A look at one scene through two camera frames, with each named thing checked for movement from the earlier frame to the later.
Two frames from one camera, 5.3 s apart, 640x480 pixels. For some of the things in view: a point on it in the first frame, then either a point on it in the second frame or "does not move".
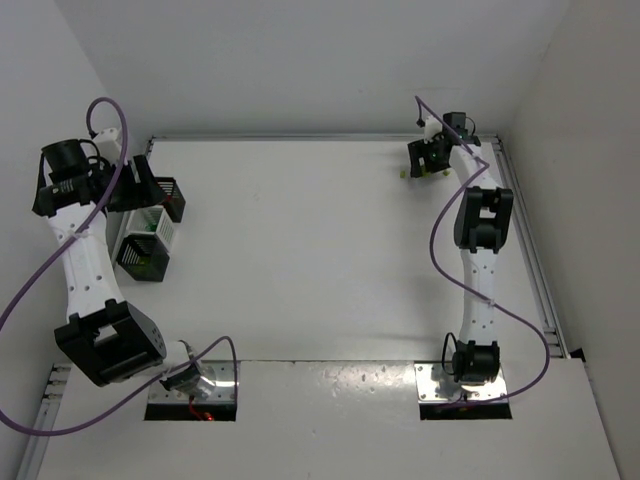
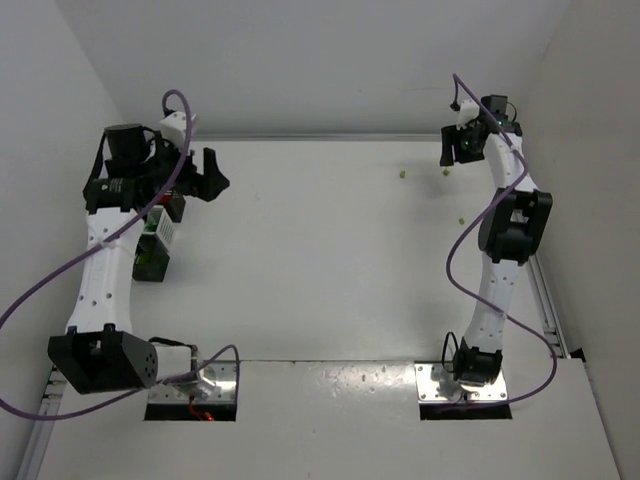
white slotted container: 153,219 does not move
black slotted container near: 143,257 does not move
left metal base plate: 224,389 does not move
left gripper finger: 150,188 -> 213,180
